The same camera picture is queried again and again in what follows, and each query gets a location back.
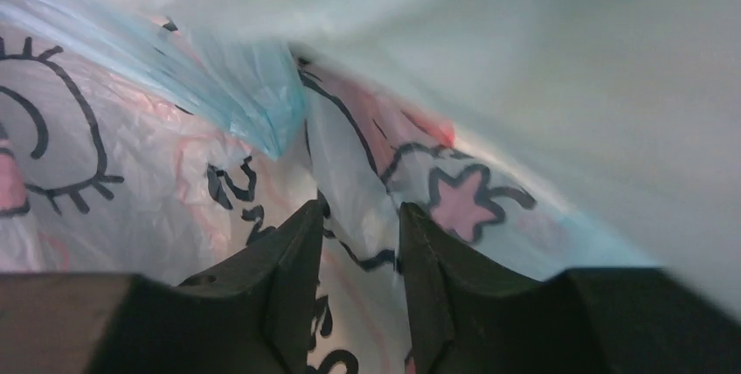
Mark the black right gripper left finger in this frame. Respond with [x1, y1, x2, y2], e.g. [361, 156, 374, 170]
[1, 200, 323, 373]

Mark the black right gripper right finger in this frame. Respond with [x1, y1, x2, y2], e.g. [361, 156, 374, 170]
[399, 203, 740, 373]

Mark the light blue plastic bag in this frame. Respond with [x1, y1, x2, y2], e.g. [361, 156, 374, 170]
[1, 0, 740, 373]

